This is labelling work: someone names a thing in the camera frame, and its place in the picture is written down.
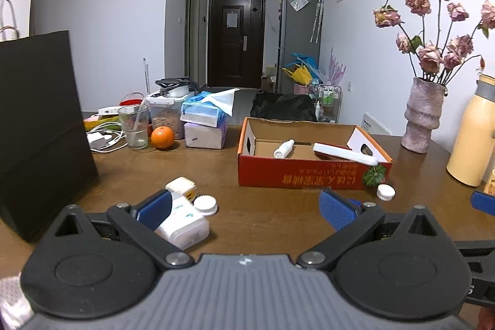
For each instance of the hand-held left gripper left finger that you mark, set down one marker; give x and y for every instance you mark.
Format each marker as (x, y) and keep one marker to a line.
(154, 207)

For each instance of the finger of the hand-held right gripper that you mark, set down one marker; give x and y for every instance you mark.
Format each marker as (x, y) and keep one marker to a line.
(484, 203)

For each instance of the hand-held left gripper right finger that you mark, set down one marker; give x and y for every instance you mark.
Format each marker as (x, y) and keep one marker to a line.
(337, 211)

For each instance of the white plastic wipes container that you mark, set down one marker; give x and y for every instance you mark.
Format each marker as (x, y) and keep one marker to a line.
(186, 228)

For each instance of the orange cardboard box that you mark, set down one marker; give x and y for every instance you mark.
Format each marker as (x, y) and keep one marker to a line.
(301, 175)

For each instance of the white cube with smiley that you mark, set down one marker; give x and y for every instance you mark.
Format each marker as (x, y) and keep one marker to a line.
(180, 186)

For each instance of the white round lid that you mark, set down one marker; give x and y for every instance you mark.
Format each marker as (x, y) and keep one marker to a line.
(205, 205)

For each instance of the white ribbed bottle cap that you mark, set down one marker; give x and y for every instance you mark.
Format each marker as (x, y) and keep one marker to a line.
(386, 192)

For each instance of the long white box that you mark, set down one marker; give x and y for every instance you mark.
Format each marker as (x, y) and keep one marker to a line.
(344, 154)

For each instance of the yellow thermos bottle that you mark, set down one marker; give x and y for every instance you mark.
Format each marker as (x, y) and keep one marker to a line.
(471, 136)

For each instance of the orange fruit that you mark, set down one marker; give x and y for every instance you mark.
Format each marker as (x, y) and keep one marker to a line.
(162, 138)

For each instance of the clear glass cup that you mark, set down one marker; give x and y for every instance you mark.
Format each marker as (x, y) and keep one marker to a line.
(133, 133)

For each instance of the red tin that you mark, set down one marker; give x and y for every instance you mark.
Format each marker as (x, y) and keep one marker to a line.
(149, 129)

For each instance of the small white bottle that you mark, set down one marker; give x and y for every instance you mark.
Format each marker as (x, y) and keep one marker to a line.
(283, 149)

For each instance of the purple tissue pack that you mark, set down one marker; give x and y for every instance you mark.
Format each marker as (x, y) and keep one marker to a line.
(205, 136)

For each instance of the clear plastic food container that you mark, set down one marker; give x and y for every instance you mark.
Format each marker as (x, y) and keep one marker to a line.
(166, 121)

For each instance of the white board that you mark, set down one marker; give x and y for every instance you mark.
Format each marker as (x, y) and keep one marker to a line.
(375, 125)

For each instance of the yellow packet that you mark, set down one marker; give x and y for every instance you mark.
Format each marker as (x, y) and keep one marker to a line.
(100, 121)

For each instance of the blue tissue pack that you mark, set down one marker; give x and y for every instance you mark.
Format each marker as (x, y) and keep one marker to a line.
(201, 111)

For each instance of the pink ceramic vase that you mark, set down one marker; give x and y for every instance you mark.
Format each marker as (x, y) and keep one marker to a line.
(421, 113)

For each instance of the red bucket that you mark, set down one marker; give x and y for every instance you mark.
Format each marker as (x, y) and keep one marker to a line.
(131, 99)

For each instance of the metal cart with bottles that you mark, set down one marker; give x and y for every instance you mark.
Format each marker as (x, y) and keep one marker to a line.
(328, 96)

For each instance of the black jacket on chair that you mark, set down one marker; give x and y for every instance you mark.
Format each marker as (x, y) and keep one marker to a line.
(282, 107)

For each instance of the white round bowl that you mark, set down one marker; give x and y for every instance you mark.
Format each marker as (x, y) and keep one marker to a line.
(178, 91)

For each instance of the black folded gadget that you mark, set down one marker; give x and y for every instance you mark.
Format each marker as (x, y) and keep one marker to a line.
(170, 83)

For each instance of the pink bucket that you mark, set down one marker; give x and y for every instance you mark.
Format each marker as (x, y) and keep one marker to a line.
(301, 88)

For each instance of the white mop pole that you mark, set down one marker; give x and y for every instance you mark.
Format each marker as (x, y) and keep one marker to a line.
(146, 75)

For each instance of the yellow bag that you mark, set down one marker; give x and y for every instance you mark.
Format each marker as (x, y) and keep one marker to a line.
(299, 75)

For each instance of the black paper bag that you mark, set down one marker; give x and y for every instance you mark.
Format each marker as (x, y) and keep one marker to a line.
(38, 121)

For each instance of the blue bag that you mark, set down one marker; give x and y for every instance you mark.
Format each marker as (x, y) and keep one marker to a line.
(305, 60)

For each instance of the dried pink roses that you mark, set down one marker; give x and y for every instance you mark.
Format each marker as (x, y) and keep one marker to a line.
(429, 57)

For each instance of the dark brown door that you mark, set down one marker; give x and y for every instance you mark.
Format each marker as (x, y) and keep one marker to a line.
(236, 55)

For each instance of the pinkish grey cloth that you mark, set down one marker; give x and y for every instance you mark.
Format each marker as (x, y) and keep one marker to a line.
(11, 303)

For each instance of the grey refrigerator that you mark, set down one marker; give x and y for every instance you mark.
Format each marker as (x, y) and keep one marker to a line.
(299, 32)

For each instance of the hanging white umbrellas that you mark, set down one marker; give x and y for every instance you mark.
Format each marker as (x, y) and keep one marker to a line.
(317, 18)

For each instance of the paper sheet on door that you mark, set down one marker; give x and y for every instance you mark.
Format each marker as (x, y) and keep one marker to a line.
(232, 20)

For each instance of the clear plastic bag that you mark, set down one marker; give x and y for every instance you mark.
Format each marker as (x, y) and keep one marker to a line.
(299, 2)

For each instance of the side doorway frame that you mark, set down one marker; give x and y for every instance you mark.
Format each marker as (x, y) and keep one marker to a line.
(192, 28)

